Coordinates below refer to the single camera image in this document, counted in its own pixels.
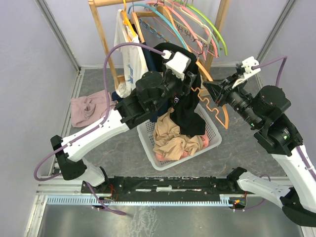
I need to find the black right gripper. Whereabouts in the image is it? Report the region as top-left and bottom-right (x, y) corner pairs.
(203, 71), (263, 128)

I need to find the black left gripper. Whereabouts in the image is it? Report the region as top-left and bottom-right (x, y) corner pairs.
(151, 59), (198, 112)

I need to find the black t shirt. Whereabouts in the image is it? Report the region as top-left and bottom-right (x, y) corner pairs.
(150, 42), (205, 137)

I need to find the peach orange plastic hanger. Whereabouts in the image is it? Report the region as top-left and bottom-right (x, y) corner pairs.
(191, 60), (229, 129)

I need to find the salmon pink t shirt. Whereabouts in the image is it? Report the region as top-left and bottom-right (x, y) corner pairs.
(153, 134), (209, 161)

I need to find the beige tan t shirt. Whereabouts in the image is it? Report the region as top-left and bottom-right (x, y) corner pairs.
(153, 109), (209, 161)

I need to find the turquoise plastic hanger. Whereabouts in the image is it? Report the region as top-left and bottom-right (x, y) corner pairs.
(135, 3), (188, 50)

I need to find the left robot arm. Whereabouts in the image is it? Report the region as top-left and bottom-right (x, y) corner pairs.
(50, 69), (196, 193)

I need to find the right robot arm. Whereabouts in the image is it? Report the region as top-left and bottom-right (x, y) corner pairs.
(203, 74), (316, 227)

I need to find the navy blue t shirt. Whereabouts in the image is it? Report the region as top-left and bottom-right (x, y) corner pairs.
(112, 48), (168, 123)

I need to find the white printed t shirt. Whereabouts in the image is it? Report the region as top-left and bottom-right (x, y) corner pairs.
(114, 9), (148, 98)

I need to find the pink plastic hanger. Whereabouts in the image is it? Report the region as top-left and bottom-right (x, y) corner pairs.
(146, 0), (221, 60)

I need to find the lime green hanger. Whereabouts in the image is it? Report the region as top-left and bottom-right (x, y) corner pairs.
(176, 0), (228, 57)

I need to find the white perforated plastic basket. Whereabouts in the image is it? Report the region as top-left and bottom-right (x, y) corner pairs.
(137, 104), (222, 171)

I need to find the wooden clothes rack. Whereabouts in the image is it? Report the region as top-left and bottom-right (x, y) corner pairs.
(88, 0), (230, 87)

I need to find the mauve pink crumpled garment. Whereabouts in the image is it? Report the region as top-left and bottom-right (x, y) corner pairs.
(70, 90), (108, 128)

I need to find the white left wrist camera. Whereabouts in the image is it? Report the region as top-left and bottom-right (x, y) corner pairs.
(162, 50), (191, 81)

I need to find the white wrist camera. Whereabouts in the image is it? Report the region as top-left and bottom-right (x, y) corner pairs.
(232, 56), (261, 88)
(162, 50), (191, 81)

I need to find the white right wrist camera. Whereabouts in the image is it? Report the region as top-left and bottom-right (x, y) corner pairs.
(232, 56), (261, 88)

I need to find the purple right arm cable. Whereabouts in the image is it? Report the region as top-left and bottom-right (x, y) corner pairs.
(232, 55), (316, 213)

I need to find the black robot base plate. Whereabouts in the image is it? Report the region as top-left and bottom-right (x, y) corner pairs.
(93, 167), (247, 203)

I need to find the light blue cable duct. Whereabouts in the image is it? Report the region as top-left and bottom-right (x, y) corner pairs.
(46, 194), (247, 206)

